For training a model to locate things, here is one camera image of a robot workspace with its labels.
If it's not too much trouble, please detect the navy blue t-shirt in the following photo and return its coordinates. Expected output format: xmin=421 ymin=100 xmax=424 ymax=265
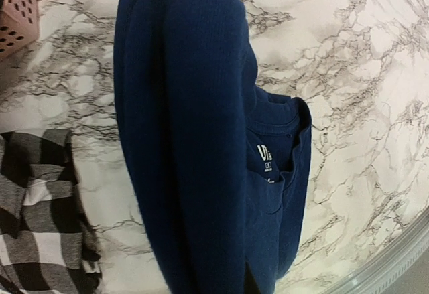
xmin=113 ymin=0 xmax=312 ymax=293

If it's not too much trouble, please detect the black white plaid shirt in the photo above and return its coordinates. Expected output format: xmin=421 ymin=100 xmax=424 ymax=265
xmin=1 ymin=129 xmax=102 ymax=293

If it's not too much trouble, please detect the pink perforated laundry basket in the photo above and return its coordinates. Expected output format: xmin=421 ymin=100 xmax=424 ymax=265
xmin=1 ymin=0 xmax=40 ymax=60

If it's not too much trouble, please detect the front aluminium table rail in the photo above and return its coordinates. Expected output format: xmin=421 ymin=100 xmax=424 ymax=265
xmin=324 ymin=216 xmax=428 ymax=294

